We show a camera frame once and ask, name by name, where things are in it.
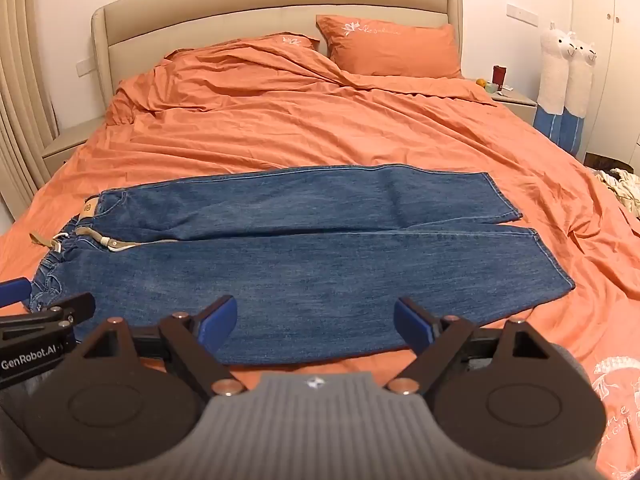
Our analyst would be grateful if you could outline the beige nightstand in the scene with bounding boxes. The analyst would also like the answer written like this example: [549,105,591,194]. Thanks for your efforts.
[41,116,107,181]
[470,79,538,123]

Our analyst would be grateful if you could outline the white alpaca plush toy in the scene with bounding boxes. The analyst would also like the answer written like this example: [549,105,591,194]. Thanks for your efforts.
[559,37,598,156]
[534,22,576,141]

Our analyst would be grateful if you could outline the beige curtain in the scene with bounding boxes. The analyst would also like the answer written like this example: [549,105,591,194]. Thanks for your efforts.
[0,0,58,221]

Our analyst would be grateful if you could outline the beige upholstered bed headboard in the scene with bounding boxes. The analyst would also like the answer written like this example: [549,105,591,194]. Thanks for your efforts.
[90,0,465,121]

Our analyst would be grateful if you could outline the cream wardrobe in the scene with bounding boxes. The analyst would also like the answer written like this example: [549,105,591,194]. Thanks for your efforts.
[570,0,640,171]

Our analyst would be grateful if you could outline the orange duvet cover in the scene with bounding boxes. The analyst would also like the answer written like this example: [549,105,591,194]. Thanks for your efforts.
[0,35,640,480]

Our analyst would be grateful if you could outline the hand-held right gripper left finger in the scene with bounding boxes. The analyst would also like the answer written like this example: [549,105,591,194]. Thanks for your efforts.
[80,295,246,398]

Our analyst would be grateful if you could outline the orange embroidered pillow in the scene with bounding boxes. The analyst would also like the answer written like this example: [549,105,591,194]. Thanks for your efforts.
[316,14,463,80]
[260,34,321,53]

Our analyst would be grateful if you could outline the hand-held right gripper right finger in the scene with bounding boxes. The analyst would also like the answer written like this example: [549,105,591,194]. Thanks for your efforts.
[385,297,553,396]

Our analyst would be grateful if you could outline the white wall switch plate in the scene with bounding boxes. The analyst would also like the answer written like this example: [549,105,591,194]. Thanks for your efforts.
[506,4,540,26]

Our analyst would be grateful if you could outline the pile of light clothes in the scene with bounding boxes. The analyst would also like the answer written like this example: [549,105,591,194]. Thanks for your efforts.
[592,166,640,218]

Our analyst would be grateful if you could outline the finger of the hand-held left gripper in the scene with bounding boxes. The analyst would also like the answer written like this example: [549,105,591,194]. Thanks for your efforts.
[0,277,32,307]
[0,292,97,347]

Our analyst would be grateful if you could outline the blue denim pants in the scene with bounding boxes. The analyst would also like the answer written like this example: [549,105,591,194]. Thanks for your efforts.
[29,162,576,367]

